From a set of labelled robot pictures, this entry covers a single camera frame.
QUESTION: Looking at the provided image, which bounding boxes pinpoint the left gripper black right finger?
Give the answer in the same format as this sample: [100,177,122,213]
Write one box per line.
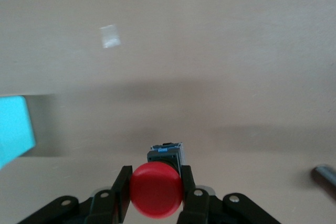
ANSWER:
[177,164,282,224]

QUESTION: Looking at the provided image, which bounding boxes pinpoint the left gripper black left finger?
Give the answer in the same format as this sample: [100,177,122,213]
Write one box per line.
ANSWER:
[17,165,133,224]

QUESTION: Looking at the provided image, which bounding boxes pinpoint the red push button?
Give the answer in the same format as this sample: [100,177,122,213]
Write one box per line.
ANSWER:
[129,142,187,219]

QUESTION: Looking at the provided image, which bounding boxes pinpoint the cyan plastic bin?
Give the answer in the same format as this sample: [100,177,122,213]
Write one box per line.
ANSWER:
[0,95,36,169]

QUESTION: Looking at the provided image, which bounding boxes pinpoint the dark cylindrical knob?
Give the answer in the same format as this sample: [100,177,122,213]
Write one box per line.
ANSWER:
[311,164,336,198]

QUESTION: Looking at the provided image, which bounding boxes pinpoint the clear tape patch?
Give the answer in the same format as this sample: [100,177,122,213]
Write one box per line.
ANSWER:
[100,24,121,49]

